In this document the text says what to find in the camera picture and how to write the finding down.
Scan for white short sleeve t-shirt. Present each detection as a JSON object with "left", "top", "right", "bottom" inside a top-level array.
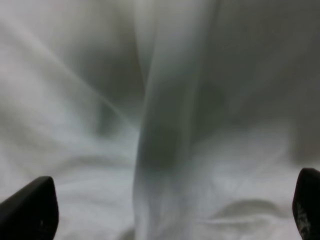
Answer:
[{"left": 0, "top": 0, "right": 320, "bottom": 240}]

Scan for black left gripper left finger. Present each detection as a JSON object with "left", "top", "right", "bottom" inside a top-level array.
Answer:
[{"left": 0, "top": 176, "right": 59, "bottom": 240}]

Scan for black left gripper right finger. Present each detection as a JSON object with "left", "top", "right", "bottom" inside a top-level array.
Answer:
[{"left": 292, "top": 168, "right": 320, "bottom": 240}]

